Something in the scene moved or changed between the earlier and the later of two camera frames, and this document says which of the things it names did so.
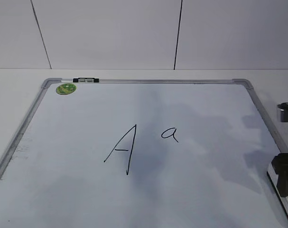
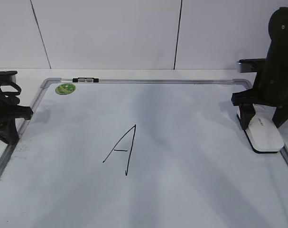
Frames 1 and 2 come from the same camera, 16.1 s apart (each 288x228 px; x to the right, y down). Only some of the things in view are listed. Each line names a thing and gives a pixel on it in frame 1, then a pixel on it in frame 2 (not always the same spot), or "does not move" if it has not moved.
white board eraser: x=273 y=174 -> x=262 y=133
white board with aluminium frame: x=143 y=153 does not move
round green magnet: x=65 y=89 does not move
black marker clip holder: x=86 y=80 does not move
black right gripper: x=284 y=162 -> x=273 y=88
